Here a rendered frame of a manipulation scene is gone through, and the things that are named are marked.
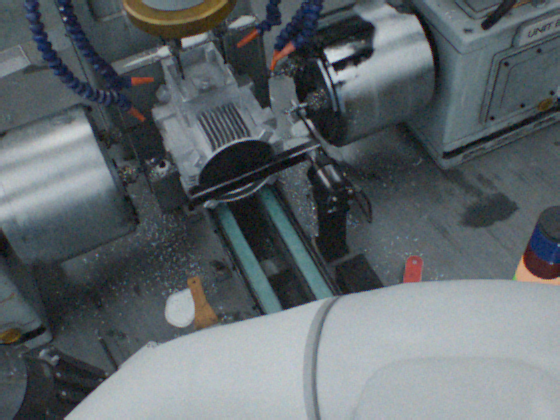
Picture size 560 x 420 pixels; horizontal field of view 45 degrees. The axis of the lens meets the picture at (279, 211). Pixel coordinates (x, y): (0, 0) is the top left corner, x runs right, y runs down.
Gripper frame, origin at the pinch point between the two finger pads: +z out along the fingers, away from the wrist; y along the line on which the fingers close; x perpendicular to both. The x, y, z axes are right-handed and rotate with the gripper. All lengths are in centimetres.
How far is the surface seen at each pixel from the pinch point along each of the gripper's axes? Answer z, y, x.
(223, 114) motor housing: 15, 42, -27
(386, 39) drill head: 27, 40, -56
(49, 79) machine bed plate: 28, 104, 12
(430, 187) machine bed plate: 60, 30, -44
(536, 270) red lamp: 25, -9, -51
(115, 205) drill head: 5.7, 34.4, -5.5
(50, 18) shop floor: 99, 241, 48
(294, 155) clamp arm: 26, 34, -31
